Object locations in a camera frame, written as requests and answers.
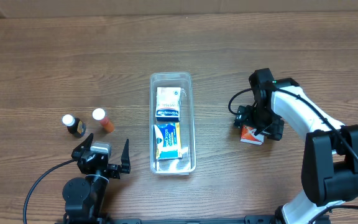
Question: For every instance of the clear plastic container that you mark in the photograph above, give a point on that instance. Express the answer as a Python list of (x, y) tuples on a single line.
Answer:
[(187, 163)]

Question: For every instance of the orange tube white cap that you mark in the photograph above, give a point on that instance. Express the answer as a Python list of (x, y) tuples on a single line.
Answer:
[(100, 115)]

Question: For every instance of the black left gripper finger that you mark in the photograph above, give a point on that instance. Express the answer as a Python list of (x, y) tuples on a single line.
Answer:
[(83, 147), (125, 159)]

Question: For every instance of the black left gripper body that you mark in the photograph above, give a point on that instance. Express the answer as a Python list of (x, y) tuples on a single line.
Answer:
[(105, 167)]

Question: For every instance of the blue yellow VapoDrops box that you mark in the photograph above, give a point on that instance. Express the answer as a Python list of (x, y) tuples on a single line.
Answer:
[(168, 141)]

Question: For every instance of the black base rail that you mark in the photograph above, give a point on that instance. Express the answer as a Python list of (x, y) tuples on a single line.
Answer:
[(191, 221)]

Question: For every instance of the white blue Hansaplast box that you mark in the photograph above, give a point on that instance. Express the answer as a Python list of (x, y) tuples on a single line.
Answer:
[(168, 104)]

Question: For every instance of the brown bottle white cap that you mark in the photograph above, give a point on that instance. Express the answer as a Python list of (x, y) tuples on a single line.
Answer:
[(75, 126)]

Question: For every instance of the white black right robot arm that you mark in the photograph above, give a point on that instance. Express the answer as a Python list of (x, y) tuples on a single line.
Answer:
[(329, 174)]

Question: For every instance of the red orange lozenge box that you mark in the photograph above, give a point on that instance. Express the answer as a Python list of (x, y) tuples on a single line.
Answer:
[(248, 135)]

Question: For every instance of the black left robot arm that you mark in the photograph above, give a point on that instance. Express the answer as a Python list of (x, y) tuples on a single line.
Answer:
[(84, 196)]

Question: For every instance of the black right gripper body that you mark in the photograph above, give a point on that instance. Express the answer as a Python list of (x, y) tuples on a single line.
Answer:
[(257, 125)]

